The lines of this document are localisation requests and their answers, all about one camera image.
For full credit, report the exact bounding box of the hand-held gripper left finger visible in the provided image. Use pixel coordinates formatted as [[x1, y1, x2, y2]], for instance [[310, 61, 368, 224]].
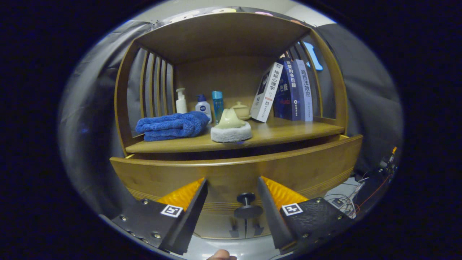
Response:
[[110, 177, 208, 255]]

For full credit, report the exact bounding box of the white pump bottle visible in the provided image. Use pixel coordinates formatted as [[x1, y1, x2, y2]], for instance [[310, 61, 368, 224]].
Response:
[[175, 88, 188, 114]]

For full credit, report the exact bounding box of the dark equipment with orange parts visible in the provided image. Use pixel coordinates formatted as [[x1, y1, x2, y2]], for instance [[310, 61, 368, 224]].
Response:
[[375, 146, 399, 177]]

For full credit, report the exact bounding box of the clear blue bottle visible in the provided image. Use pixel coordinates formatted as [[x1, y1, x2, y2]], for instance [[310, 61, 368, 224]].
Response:
[[212, 91, 224, 124]]

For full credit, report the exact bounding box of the light blue book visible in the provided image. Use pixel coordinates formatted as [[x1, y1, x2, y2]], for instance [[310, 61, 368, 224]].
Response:
[[293, 59, 313, 122]]

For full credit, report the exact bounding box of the wooden cabinet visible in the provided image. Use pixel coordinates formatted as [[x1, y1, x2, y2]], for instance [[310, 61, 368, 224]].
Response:
[[114, 12, 349, 239]]

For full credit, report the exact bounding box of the folded blue towel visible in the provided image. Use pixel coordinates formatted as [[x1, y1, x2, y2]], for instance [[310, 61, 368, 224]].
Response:
[[135, 111, 210, 141]]

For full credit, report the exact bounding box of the tangle of cables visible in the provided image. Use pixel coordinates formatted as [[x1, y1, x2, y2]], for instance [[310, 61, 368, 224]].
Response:
[[325, 177, 370, 219]]

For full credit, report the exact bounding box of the wooden countertop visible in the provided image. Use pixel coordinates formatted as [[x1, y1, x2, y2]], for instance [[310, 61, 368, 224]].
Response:
[[125, 117, 345, 154]]

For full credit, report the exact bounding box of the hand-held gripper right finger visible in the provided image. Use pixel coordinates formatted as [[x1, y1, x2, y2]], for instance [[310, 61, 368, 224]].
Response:
[[257, 176, 356, 255]]

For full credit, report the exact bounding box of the white book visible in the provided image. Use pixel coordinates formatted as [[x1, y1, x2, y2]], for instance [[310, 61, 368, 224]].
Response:
[[250, 62, 284, 123]]

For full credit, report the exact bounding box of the wooden cabinet door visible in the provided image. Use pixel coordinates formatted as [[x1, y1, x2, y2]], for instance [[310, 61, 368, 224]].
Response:
[[193, 211, 247, 239], [245, 213, 280, 239]]

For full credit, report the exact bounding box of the green scrub brush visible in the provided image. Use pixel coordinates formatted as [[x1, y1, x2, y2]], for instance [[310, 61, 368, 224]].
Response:
[[210, 108, 252, 143]]

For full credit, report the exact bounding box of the dark blue book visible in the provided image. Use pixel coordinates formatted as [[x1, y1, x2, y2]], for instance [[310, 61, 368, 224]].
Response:
[[273, 59, 301, 121]]

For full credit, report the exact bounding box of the cream lidded teacup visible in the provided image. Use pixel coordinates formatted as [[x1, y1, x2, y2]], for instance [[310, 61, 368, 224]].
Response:
[[231, 101, 251, 121]]

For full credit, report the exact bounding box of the wooden drawer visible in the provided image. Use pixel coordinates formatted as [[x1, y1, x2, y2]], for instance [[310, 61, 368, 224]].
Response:
[[109, 135, 363, 219]]

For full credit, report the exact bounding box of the white bottle with blue cap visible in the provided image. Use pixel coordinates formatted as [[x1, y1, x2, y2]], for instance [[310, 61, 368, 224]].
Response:
[[195, 94, 212, 123]]

